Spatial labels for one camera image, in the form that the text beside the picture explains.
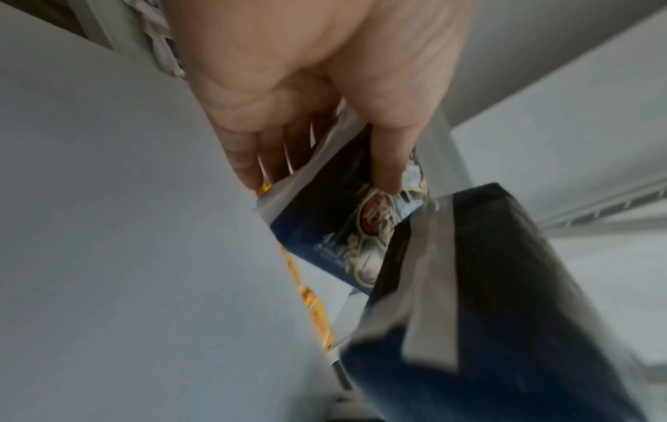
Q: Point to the person's left hand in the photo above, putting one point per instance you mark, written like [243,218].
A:
[312,53]

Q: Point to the orange yellow packet edge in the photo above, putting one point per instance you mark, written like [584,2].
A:
[312,305]

